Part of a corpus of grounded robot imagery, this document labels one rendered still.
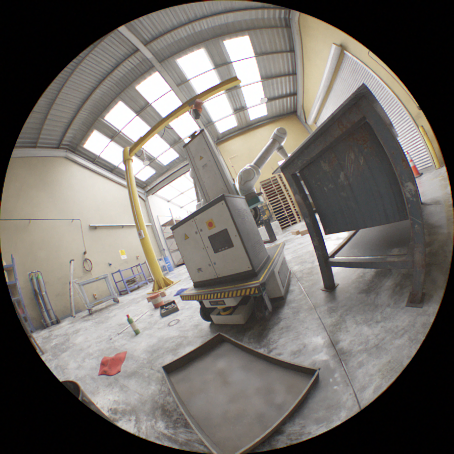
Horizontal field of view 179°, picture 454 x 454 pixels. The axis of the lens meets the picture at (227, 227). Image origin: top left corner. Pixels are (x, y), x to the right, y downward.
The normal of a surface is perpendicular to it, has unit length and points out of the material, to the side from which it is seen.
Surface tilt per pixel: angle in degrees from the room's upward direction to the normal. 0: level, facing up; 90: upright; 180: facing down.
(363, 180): 90
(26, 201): 90
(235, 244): 90
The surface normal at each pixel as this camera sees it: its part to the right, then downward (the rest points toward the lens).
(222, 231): -0.48, 0.14
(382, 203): -0.90, 0.36
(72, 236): 0.89, -0.39
